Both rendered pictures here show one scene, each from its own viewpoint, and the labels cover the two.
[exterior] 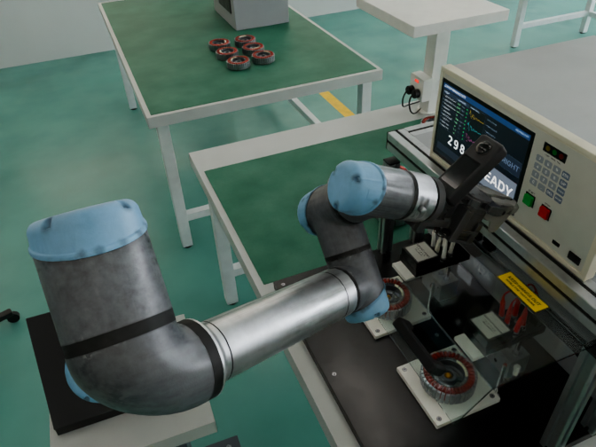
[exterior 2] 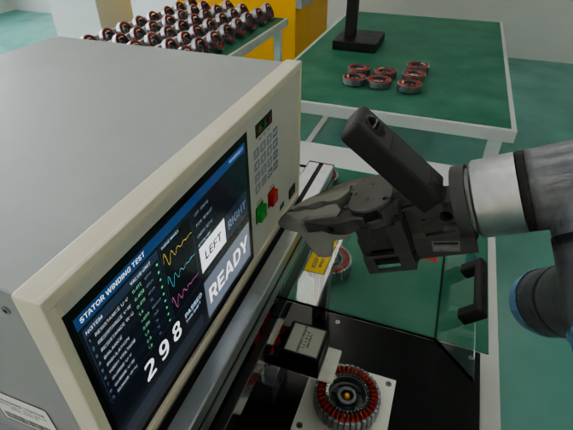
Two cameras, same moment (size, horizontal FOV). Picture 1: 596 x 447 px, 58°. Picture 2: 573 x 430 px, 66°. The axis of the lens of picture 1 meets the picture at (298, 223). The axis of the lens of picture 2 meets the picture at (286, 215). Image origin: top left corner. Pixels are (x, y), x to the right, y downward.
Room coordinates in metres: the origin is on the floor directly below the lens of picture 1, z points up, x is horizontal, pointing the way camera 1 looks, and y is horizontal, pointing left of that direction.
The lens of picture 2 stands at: (1.04, -0.09, 1.49)
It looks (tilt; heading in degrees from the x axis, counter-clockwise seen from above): 36 degrees down; 221
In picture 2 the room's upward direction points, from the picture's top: straight up
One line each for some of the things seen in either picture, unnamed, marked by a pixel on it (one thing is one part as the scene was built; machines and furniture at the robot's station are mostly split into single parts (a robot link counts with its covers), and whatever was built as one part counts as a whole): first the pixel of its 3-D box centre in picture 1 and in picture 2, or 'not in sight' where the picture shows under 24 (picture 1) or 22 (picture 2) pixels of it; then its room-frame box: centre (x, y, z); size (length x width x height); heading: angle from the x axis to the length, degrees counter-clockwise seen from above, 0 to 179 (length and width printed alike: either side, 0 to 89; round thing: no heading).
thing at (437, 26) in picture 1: (421, 69); not in sight; (1.82, -0.47, 0.98); 0.37 x 0.35 x 0.46; 21
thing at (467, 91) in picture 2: not in sight; (395, 112); (-1.37, -1.29, 0.37); 1.85 x 1.10 x 0.75; 21
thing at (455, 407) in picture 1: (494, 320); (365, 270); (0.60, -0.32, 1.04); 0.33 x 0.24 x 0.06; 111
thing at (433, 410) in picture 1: (446, 384); (345, 405); (0.66, -0.29, 0.78); 0.15 x 0.15 x 0.01; 21
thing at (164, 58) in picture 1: (223, 92); not in sight; (3.06, 0.42, 0.37); 1.85 x 1.10 x 0.75; 21
